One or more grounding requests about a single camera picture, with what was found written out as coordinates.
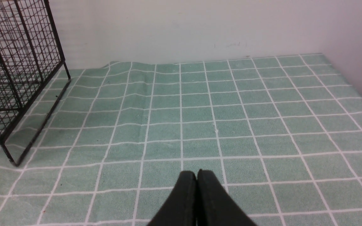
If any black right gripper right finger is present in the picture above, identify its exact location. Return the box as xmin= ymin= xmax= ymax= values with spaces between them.
xmin=196 ymin=169 xmax=256 ymax=226

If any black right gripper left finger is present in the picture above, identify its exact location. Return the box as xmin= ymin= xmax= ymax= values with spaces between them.
xmin=148 ymin=171 xmax=197 ymax=226

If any green checkered tablecloth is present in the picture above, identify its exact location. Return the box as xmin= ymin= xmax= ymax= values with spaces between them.
xmin=0 ymin=53 xmax=362 ymax=226

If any black wire mesh shelf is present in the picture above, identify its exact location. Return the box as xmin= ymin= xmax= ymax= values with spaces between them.
xmin=0 ymin=0 xmax=71 ymax=166

